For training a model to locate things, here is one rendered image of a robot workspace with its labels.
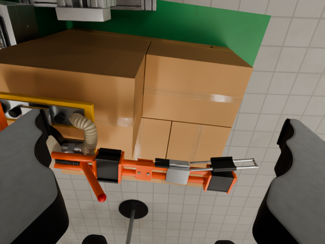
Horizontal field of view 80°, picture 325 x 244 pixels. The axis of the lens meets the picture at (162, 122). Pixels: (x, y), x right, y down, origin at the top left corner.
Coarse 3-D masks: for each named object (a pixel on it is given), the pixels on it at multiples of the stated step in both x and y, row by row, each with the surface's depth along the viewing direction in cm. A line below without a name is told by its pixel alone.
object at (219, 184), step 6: (210, 174) 59; (216, 174) 60; (222, 174) 60; (228, 174) 60; (234, 174) 61; (210, 180) 60; (216, 180) 60; (222, 180) 60; (228, 180) 60; (234, 180) 60; (204, 186) 63; (210, 186) 62; (216, 186) 61; (222, 186) 61; (228, 186) 61; (228, 192) 63
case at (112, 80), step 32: (0, 64) 69; (32, 64) 71; (64, 64) 75; (96, 64) 79; (128, 64) 84; (64, 96) 75; (96, 96) 75; (128, 96) 75; (64, 128) 83; (96, 128) 83; (128, 128) 82
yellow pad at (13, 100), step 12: (0, 96) 61; (12, 96) 61; (24, 96) 62; (36, 96) 63; (12, 108) 62; (60, 108) 63; (72, 108) 63; (84, 108) 63; (12, 120) 66; (60, 120) 62
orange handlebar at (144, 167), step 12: (0, 108) 51; (0, 120) 52; (60, 156) 58; (72, 156) 58; (84, 156) 59; (60, 168) 61; (72, 168) 61; (144, 168) 59; (156, 168) 60; (192, 180) 62; (204, 180) 63
